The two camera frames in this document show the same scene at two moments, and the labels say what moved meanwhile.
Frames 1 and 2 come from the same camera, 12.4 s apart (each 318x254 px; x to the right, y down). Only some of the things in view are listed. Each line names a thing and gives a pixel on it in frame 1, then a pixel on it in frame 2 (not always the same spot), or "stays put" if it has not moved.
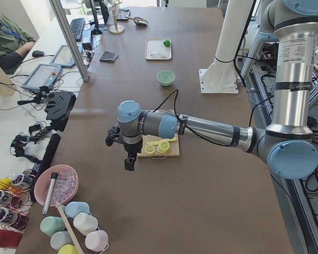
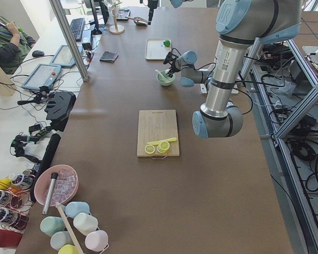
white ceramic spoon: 160,55 → 161,74
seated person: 8,43 stays put
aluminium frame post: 60,15 stays put
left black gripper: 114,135 → 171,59
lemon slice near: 149,149 stays put
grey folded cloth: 108,57 stays put
